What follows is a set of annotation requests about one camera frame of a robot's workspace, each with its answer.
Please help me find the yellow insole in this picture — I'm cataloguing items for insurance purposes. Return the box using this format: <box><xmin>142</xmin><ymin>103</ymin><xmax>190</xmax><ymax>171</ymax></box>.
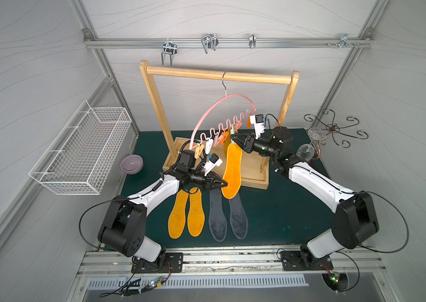
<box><xmin>223</xmin><ymin>134</ymin><xmax>231</xmax><ymax>154</ymax></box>
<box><xmin>168</xmin><ymin>190</ymin><xmax>189</xmax><ymax>239</ymax></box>
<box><xmin>222</xmin><ymin>143</ymin><xmax>243</xmax><ymax>200</ymax></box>
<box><xmin>187</xmin><ymin>187</ymin><xmax>205</xmax><ymax>237</ymax></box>

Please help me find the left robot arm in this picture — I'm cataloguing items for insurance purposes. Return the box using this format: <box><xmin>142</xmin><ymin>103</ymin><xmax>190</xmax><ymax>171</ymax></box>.
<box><xmin>97</xmin><ymin>150</ymin><xmax>227</xmax><ymax>271</ymax></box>

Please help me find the pink plastic hanger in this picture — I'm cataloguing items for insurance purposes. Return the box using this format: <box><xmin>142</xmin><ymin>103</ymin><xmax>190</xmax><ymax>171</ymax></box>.
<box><xmin>189</xmin><ymin>70</ymin><xmax>258</xmax><ymax>150</ymax></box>

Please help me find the wine glass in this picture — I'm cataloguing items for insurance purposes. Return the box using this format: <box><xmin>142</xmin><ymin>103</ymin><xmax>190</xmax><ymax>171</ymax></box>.
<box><xmin>296</xmin><ymin>128</ymin><xmax>326</xmax><ymax>162</ymax></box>

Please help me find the aluminium top rail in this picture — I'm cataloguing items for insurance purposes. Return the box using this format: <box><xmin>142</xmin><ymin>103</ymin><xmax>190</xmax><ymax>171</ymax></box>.
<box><xmin>84</xmin><ymin>34</ymin><xmax>375</xmax><ymax>50</ymax></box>

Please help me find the white clothes peg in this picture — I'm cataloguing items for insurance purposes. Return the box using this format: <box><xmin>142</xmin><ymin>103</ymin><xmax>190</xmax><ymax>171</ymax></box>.
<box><xmin>204</xmin><ymin>138</ymin><xmax>214</xmax><ymax>154</ymax></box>

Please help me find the metal hook clip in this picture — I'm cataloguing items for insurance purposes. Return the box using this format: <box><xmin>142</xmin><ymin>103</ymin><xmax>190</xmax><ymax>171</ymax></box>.
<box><xmin>200</xmin><ymin>33</ymin><xmax>219</xmax><ymax>54</ymax></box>
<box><xmin>249</xmin><ymin>33</ymin><xmax>256</xmax><ymax>49</ymax></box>
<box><xmin>326</xmin><ymin>34</ymin><xmax>360</xmax><ymax>49</ymax></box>
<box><xmin>161</xmin><ymin>41</ymin><xmax>178</xmax><ymax>66</ymax></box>

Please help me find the metal glass holder stand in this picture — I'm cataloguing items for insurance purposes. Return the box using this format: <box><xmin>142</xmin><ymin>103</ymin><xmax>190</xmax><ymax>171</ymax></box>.
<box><xmin>303</xmin><ymin>109</ymin><xmax>369</xmax><ymax>161</ymax></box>

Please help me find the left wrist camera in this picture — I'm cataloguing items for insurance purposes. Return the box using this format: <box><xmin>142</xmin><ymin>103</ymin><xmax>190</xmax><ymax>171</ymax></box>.
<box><xmin>204</xmin><ymin>154</ymin><xmax>223</xmax><ymax>175</ymax></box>

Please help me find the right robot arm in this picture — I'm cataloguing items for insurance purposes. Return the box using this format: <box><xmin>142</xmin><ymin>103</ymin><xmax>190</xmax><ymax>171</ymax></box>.
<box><xmin>231</xmin><ymin>127</ymin><xmax>380</xmax><ymax>270</ymax></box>

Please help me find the white wire basket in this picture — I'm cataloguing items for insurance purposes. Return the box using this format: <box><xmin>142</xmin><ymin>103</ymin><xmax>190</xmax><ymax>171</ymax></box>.
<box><xmin>29</xmin><ymin>100</ymin><xmax>132</xmax><ymax>196</ymax></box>

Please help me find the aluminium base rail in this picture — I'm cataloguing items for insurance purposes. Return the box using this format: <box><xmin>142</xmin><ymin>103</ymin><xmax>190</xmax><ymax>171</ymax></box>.
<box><xmin>76</xmin><ymin>245</ymin><xmax>387</xmax><ymax>278</ymax></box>

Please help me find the purple bowl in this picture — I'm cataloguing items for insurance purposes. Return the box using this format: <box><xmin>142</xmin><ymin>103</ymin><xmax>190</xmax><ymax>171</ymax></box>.
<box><xmin>120</xmin><ymin>154</ymin><xmax>144</xmax><ymax>175</ymax></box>

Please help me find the dark grey insole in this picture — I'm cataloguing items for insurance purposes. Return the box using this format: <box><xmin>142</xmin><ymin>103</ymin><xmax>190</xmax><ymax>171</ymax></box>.
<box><xmin>229</xmin><ymin>193</ymin><xmax>248</xmax><ymax>240</ymax></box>

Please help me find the wooden clothes rack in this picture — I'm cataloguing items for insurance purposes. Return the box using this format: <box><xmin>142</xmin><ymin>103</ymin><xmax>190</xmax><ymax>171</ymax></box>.
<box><xmin>139</xmin><ymin>59</ymin><xmax>300</xmax><ymax>190</ymax></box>

